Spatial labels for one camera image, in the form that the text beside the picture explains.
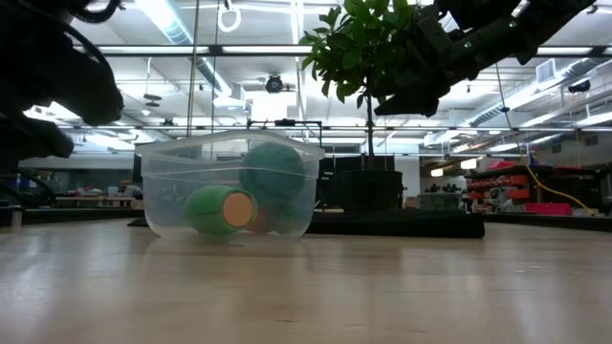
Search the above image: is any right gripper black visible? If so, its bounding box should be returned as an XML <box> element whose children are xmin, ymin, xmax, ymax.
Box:
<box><xmin>374</xmin><ymin>4</ymin><xmax>485</xmax><ymax>118</ymax></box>

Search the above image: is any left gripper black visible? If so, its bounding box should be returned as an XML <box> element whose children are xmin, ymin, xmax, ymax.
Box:
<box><xmin>0</xmin><ymin>28</ymin><xmax>126</xmax><ymax>161</ymax></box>

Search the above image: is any striped toy watermelon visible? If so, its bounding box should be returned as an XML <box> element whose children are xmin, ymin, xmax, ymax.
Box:
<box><xmin>238</xmin><ymin>141</ymin><xmax>307</xmax><ymax>205</ymax></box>

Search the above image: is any orange toy carrot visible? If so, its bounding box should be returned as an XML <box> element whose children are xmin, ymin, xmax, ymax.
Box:
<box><xmin>248</xmin><ymin>200</ymin><xmax>307</xmax><ymax>236</ymax></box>

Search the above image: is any green toy cucumber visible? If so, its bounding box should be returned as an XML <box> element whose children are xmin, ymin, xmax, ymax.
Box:
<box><xmin>183</xmin><ymin>184</ymin><xmax>260</xmax><ymax>236</ymax></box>

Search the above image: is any clear plastic tupperware container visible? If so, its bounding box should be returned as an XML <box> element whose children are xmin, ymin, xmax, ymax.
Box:
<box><xmin>135</xmin><ymin>129</ymin><xmax>326</xmax><ymax>240</ymax></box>

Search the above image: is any artificial plant in black pot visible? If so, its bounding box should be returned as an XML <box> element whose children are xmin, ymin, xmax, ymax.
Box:
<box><xmin>299</xmin><ymin>0</ymin><xmax>431</xmax><ymax>215</ymax></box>

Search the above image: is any shelf with red bins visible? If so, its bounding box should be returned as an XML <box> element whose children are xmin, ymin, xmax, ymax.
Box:
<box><xmin>466</xmin><ymin>160</ymin><xmax>612</xmax><ymax>216</ymax></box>

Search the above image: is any long ceiling light strip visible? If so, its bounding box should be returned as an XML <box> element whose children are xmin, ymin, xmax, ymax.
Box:
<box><xmin>98</xmin><ymin>44</ymin><xmax>312</xmax><ymax>55</ymax></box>
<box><xmin>535</xmin><ymin>46</ymin><xmax>594</xmax><ymax>55</ymax></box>

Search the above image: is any black aluminium table frame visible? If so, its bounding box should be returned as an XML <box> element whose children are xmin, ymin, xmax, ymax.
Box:
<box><xmin>0</xmin><ymin>205</ymin><xmax>612</xmax><ymax>234</ymax></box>

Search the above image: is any yellow hanging cable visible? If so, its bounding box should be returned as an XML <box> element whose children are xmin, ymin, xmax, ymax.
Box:
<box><xmin>494</xmin><ymin>61</ymin><xmax>598</xmax><ymax>217</ymax></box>

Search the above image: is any silver ventilation duct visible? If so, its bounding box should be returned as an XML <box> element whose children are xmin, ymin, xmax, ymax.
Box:
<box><xmin>136</xmin><ymin>0</ymin><xmax>229</xmax><ymax>97</ymax></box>

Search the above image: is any white hanging ring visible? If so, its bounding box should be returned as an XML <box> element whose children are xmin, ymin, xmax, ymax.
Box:
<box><xmin>217</xmin><ymin>0</ymin><xmax>243</xmax><ymax>33</ymax></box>

